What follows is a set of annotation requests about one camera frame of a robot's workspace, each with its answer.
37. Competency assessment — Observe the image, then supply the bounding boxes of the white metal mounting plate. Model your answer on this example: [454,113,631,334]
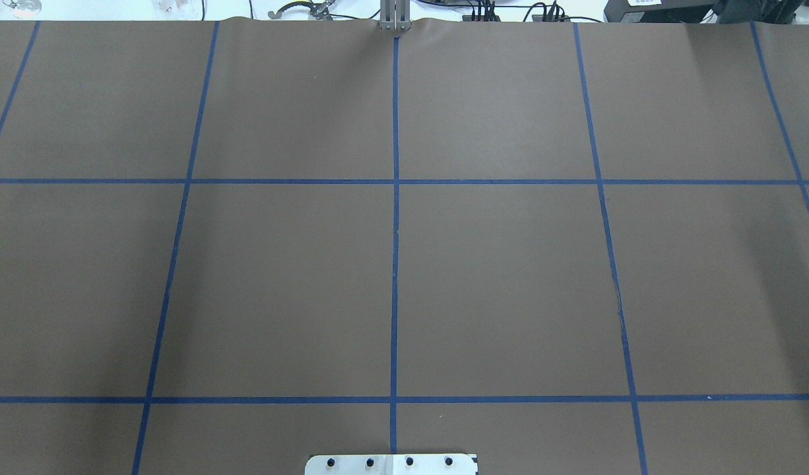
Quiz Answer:
[304,453,479,474]

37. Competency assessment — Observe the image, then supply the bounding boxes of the black device box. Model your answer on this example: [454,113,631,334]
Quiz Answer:
[603,1,717,24]

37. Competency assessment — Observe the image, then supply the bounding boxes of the clear plastic bag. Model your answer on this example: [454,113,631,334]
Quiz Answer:
[1,0,42,19]

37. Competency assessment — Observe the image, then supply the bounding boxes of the aluminium profile post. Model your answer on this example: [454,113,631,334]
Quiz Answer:
[378,0,412,31]

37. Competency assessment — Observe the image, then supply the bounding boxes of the black cable with plugs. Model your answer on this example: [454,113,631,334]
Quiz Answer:
[418,0,603,24]

